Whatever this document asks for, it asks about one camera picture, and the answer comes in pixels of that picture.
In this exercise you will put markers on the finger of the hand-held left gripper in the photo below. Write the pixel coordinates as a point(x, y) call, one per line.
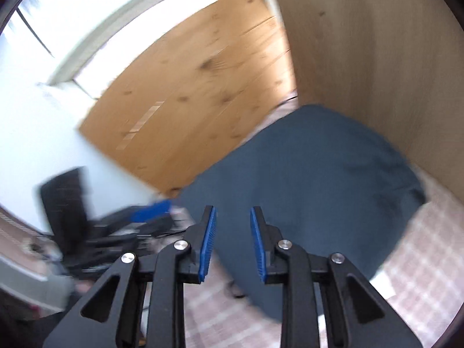
point(150, 212)

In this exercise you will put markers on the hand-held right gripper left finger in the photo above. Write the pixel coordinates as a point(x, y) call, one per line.
point(208, 248)

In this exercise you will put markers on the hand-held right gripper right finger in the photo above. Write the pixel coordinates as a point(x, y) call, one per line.
point(258, 248)

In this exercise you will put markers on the pink plaid blanket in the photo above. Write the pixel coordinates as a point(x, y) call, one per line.
point(417, 268)

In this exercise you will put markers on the pale wooden board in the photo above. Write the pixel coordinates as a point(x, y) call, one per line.
point(362, 43)

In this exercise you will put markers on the orange pine wood board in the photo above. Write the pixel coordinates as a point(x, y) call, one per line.
point(188, 90)

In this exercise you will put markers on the slate blue garment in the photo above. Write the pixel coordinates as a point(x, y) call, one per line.
point(308, 181)

